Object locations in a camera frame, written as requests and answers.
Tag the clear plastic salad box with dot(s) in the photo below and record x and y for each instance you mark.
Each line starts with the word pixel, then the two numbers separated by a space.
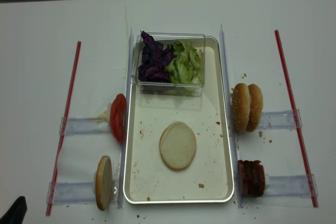
pixel 196 40

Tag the black object at corner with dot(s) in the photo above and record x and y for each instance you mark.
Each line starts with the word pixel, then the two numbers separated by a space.
pixel 16 213

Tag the clear patty holder rail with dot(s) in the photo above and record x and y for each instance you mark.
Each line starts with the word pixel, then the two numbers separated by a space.
pixel 296 186

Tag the stack of meat patties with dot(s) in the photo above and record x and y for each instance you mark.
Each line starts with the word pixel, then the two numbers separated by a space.
pixel 252 178

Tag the green lettuce leaves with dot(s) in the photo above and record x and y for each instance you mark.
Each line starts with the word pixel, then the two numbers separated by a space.
pixel 187 65

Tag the sesame bun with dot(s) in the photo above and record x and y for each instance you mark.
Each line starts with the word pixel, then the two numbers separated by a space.
pixel 241 101
pixel 256 107

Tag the left red straw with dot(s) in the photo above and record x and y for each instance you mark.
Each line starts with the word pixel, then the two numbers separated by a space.
pixel 61 138

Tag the clear tomato holder rail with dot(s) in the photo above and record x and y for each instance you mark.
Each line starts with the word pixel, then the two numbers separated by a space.
pixel 83 126

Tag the red straw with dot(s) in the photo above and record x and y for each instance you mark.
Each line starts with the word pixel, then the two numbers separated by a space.
pixel 313 191
pixel 61 138

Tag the clear bun slice holder rail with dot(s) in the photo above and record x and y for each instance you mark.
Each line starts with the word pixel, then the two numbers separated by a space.
pixel 71 193

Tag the bun bottom on tray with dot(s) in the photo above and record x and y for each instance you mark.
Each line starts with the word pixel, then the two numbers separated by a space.
pixel 177 146

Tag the sesame bun top front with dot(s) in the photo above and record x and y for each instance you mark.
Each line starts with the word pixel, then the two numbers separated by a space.
pixel 241 101

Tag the upright bun half slice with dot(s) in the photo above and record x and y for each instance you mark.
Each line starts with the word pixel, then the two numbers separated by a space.
pixel 103 185

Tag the right red straw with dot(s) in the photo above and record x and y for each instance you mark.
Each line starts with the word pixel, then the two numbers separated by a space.
pixel 313 191

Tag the clear sesame bun holder rail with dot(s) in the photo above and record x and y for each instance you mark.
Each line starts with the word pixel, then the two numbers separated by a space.
pixel 289 119

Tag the sesame bun top rear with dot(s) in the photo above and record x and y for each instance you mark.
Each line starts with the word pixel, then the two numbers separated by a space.
pixel 256 107

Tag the red tomato slice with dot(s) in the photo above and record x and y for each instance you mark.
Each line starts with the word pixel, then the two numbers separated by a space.
pixel 116 118

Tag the purple cabbage leaves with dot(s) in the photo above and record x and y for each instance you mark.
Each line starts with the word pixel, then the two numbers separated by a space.
pixel 154 60

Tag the white metal tray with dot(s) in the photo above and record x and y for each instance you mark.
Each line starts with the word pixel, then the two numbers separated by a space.
pixel 210 177

